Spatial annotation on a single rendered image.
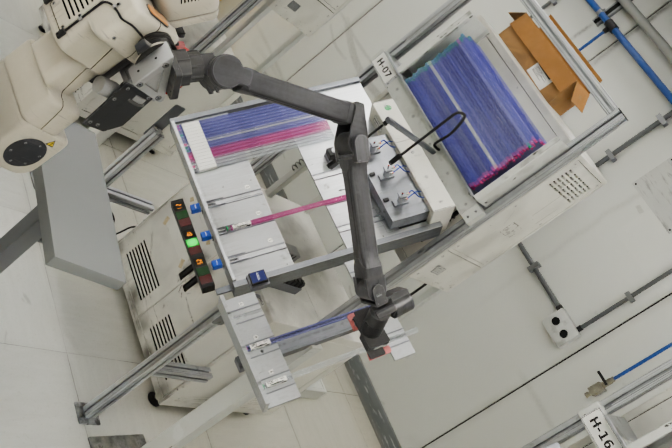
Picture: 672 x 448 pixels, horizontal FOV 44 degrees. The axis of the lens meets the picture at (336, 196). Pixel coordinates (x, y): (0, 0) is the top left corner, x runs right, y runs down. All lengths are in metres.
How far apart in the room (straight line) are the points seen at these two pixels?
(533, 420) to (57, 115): 2.75
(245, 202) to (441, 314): 1.88
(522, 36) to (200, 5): 1.57
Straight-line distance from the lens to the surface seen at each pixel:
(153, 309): 3.19
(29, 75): 2.16
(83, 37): 2.00
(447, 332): 4.32
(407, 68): 2.98
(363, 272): 2.13
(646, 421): 2.63
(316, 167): 2.82
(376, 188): 2.72
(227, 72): 1.93
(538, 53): 3.19
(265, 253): 2.60
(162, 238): 3.24
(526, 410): 4.13
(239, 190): 2.74
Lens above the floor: 1.88
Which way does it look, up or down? 18 degrees down
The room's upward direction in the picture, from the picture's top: 52 degrees clockwise
